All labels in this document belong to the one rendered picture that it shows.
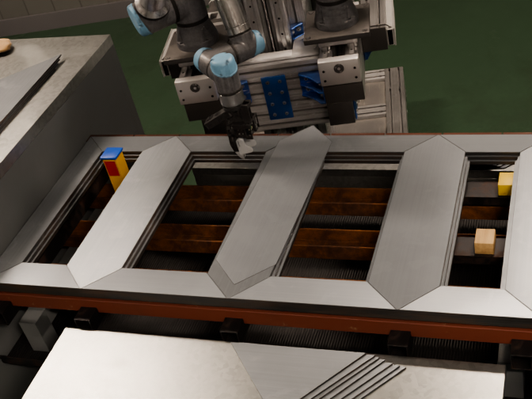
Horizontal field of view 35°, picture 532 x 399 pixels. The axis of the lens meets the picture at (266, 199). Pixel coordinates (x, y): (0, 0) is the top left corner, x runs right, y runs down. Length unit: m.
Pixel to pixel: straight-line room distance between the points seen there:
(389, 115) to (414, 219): 1.63
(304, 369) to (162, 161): 1.02
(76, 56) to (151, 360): 1.34
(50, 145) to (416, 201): 1.25
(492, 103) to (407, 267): 2.25
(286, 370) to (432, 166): 0.79
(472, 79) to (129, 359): 2.78
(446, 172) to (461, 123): 1.74
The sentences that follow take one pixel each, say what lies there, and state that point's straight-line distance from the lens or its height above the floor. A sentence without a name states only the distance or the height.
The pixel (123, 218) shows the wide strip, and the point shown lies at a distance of 2.62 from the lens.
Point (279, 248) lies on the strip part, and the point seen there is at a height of 0.85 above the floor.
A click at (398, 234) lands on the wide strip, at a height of 0.85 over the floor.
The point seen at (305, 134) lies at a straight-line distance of 2.75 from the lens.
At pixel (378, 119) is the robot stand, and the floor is 0.21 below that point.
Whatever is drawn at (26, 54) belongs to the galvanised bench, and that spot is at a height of 1.05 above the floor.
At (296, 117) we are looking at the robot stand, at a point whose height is 0.72.
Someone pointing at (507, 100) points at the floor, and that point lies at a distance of 4.37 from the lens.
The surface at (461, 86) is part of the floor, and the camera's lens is 4.51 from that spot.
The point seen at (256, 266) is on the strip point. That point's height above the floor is 0.85.
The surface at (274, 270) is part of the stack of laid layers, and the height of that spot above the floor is 0.84.
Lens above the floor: 2.34
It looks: 36 degrees down
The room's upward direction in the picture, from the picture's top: 15 degrees counter-clockwise
